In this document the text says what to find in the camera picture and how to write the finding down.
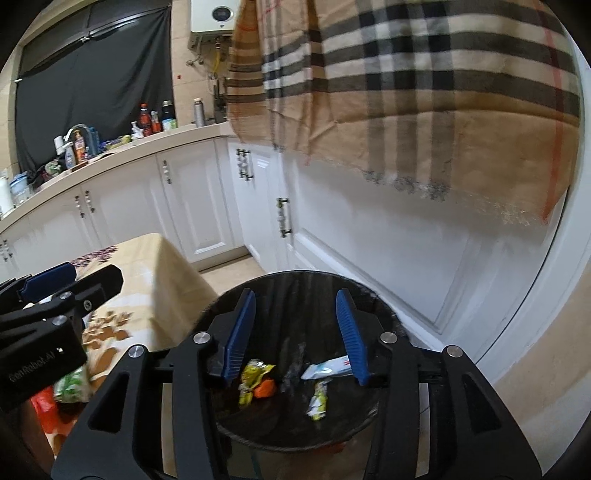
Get black curtain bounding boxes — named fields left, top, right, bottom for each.
left=14, top=7, right=174, bottom=174

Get clear container blue lid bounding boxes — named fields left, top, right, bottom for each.
left=10, top=172, right=32, bottom=206

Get white kitchen cabinets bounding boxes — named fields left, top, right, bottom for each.
left=0, top=136, right=568, bottom=370

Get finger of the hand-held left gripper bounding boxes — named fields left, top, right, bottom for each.
left=0, top=261, right=77, bottom=311
left=0, top=264, right=124, bottom=332

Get black round trash bin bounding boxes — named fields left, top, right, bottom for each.
left=203, top=270, right=407, bottom=453

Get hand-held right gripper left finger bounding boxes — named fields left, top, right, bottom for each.
left=51, top=288, right=257, bottom=480

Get floral tablecloth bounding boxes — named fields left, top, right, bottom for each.
left=0, top=232, right=220, bottom=480

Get beige kitchen countertop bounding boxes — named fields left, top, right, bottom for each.
left=0, top=121, right=238, bottom=222

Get red snack packet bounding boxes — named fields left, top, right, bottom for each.
left=30, top=387, right=58, bottom=432

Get beige plaid cloth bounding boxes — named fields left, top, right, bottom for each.
left=225, top=0, right=581, bottom=227

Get white printed toothpaste tube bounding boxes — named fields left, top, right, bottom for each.
left=301, top=355, right=354, bottom=381

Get yellow green wrapper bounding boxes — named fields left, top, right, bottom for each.
left=308, top=381, right=329, bottom=422

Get chrome kitchen faucet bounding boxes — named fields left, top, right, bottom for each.
left=65, top=123, right=93, bottom=153

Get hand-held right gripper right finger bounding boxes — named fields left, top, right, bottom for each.
left=335, top=288, right=541, bottom=480

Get green snack packet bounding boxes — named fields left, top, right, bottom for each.
left=53, top=364, right=89, bottom=404

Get white wall water heater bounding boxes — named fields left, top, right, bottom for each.
left=190, top=0, right=243, bottom=35

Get yellow crumpled wrapper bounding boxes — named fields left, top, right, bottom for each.
left=238, top=359, right=276, bottom=407

